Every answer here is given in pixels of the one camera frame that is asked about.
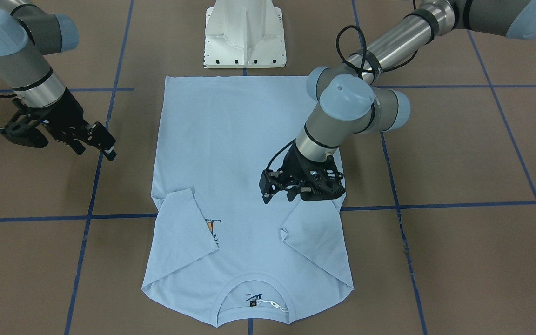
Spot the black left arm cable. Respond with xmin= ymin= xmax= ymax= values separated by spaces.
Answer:
xmin=266 ymin=25 xmax=420 ymax=173

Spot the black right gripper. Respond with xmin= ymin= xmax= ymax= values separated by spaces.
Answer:
xmin=43 ymin=88 xmax=117 ymax=161

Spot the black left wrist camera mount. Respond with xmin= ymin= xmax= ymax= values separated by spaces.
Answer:
xmin=301 ymin=155 xmax=345 ymax=201

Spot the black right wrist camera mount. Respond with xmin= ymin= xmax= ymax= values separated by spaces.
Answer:
xmin=1 ymin=98 xmax=50 ymax=148

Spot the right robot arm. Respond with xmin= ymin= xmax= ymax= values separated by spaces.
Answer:
xmin=0 ymin=0 xmax=116 ymax=161

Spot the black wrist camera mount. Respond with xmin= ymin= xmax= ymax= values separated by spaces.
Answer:
xmin=301 ymin=155 xmax=345 ymax=201
xmin=1 ymin=98 xmax=50 ymax=148

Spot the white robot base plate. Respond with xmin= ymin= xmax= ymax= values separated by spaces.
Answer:
xmin=203 ymin=0 xmax=287 ymax=69

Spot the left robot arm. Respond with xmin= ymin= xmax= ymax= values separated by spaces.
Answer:
xmin=259 ymin=0 xmax=536 ymax=204

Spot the light blue t-shirt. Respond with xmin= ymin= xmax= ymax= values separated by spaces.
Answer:
xmin=141 ymin=76 xmax=354 ymax=327

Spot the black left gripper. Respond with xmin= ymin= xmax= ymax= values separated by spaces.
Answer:
xmin=259 ymin=141 xmax=338 ymax=204

